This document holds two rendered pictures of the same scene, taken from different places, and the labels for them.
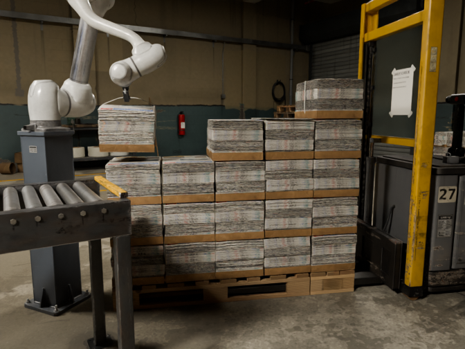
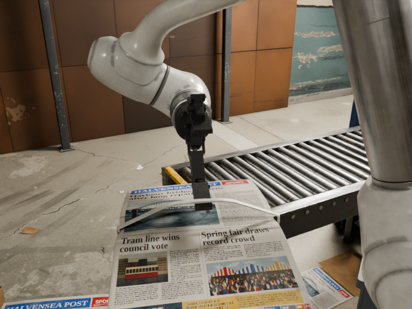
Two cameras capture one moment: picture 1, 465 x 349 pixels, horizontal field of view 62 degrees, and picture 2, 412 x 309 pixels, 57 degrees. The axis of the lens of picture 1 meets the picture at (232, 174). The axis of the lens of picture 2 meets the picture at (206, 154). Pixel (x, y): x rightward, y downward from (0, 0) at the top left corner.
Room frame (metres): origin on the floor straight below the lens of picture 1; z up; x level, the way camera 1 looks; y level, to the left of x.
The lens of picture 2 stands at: (2.80, 0.63, 1.52)
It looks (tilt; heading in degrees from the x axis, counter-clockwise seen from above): 24 degrees down; 183
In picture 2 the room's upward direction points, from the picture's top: straight up
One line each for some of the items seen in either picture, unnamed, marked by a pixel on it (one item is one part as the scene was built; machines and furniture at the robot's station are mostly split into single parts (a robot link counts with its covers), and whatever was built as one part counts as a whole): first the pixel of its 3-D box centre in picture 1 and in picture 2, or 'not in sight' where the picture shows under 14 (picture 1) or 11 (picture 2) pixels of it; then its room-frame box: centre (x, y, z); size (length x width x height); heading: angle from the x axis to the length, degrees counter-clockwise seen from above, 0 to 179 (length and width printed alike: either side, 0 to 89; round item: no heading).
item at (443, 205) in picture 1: (433, 216); not in sight; (2.57, -1.38, 0.40); 0.69 x 0.55 x 0.80; 10
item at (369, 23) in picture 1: (363, 131); not in sight; (2.83, -0.95, 0.97); 0.09 x 0.09 x 1.75; 10
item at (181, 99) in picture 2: not in sight; (190, 113); (2.00, 0.55, 1.27); 0.09 x 0.06 x 0.09; 100
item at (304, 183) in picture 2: not in sight; (287, 174); (1.28, 0.90, 0.77); 0.47 x 0.05 x 0.05; 30
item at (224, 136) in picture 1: (232, 138); not in sight; (2.33, 0.00, 0.95); 0.38 x 0.29 x 0.23; 9
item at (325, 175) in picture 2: not in sight; (310, 168); (1.21, 1.01, 0.77); 0.47 x 0.05 x 0.05; 30
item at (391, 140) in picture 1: (394, 140); not in sight; (2.52, -1.05, 0.92); 0.57 x 0.01 x 0.05; 10
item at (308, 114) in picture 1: (323, 187); not in sight; (2.43, -0.58, 0.63); 0.38 x 0.29 x 0.97; 10
